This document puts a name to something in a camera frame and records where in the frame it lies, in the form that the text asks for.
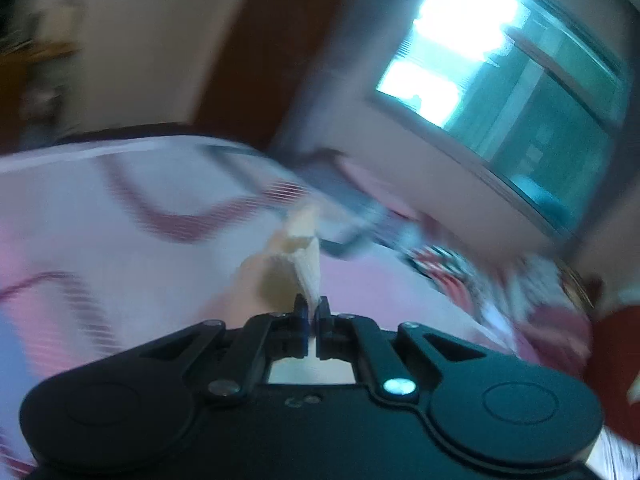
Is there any red headboard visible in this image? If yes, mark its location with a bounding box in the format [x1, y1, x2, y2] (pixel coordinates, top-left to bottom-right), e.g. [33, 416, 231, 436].
[582, 305, 640, 413]

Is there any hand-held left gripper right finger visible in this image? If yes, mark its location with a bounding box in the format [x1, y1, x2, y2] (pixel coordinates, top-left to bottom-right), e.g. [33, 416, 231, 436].
[316, 296, 487, 404]

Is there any striped pillow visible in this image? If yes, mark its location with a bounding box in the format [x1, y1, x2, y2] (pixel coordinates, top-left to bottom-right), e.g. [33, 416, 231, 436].
[500, 255, 593, 366]

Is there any striped garment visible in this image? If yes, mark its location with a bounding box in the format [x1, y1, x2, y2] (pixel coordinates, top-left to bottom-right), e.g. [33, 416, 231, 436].
[402, 244, 503, 313]

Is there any window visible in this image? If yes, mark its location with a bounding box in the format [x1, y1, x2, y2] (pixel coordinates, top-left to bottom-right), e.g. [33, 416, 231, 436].
[374, 0, 632, 216]

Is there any striped bed sheet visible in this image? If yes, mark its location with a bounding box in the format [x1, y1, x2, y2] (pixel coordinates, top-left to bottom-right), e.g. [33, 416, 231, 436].
[300, 160, 551, 356]

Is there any cream cloth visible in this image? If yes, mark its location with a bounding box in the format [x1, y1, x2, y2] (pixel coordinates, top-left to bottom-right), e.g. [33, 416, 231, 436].
[235, 202, 357, 386]

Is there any brown wooden door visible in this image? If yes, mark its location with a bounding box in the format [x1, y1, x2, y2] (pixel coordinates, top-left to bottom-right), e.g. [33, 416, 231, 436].
[192, 0, 362, 153]

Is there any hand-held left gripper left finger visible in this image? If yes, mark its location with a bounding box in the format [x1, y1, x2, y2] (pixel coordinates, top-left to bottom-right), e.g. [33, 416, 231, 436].
[140, 295, 309, 402]

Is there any teal curtain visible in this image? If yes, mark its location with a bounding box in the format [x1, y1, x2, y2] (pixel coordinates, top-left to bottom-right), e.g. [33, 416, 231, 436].
[450, 5, 628, 213]

